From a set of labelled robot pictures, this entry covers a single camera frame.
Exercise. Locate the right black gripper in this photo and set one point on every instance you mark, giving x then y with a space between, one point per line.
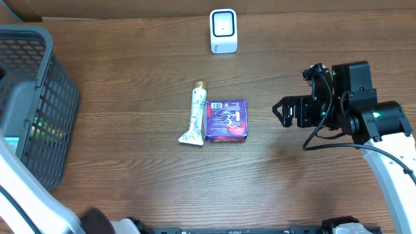
302 104

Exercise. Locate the purple Carefree pad pack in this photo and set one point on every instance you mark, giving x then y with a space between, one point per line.
226 121

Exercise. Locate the white bamboo print tube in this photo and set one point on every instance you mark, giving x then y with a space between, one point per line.
198 98

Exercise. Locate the green yellow snack packet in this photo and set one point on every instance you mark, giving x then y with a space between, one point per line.
46 132

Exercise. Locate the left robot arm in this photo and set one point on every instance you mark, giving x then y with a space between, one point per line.
27 207

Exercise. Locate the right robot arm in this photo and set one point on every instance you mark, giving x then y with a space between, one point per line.
344 111

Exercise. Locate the white barcode scanner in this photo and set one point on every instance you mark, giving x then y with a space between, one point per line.
223 31

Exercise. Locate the grey plastic basket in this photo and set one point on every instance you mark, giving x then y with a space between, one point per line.
36 87

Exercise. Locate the teal plastic packet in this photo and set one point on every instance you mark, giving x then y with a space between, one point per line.
13 143

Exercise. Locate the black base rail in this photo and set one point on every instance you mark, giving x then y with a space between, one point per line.
327 226

